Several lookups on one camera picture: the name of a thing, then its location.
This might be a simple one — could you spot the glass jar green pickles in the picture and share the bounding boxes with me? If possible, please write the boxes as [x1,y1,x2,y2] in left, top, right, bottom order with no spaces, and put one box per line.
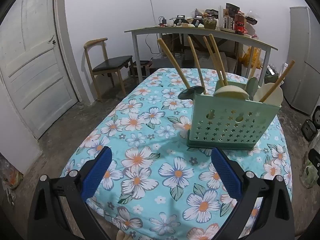
[203,16,217,30]

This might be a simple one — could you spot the green perforated utensil basket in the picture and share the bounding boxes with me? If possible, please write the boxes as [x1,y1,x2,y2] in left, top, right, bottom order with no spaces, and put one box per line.
[187,83,283,150]

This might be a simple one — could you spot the red cooking oil bottle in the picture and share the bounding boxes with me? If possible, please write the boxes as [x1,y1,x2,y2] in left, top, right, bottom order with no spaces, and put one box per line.
[234,11,245,35]

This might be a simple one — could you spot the silver refrigerator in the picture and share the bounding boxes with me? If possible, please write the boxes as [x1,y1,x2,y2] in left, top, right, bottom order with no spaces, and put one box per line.
[282,7,319,115]

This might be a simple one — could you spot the black rice cooker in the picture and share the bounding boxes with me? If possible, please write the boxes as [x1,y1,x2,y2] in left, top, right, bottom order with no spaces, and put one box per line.
[301,106,320,142]

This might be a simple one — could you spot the wooden chair black seat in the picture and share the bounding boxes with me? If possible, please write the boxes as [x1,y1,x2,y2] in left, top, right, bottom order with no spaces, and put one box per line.
[84,37,136,101]

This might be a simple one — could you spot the clear bag of vegetables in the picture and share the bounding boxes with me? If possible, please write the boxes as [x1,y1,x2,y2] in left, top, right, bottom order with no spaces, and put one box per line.
[300,159,319,189]

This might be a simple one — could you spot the cream plastic ladle spoon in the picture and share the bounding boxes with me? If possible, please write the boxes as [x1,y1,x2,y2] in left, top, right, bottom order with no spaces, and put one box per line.
[253,82,284,107]

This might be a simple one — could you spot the green canvas bag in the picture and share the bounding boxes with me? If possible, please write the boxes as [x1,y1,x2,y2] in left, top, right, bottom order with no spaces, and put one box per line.
[264,64,279,83]

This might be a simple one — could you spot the yellow plastic bag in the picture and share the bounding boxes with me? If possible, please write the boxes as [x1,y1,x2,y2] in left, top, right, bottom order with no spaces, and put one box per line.
[240,46,261,69]

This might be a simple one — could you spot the cream flat rice paddle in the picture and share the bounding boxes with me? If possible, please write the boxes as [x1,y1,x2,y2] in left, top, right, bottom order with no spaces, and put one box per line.
[214,85,249,100]

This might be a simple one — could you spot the white panel door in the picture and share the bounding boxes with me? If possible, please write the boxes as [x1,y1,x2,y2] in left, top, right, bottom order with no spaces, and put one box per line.
[1,0,77,139]

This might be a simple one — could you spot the wooden desk grey frame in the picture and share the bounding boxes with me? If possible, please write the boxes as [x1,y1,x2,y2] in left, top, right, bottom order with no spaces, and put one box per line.
[125,27,278,86]

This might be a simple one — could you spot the floral blue quilt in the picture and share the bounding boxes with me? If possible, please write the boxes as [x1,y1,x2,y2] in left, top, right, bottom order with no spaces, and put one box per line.
[62,68,292,239]

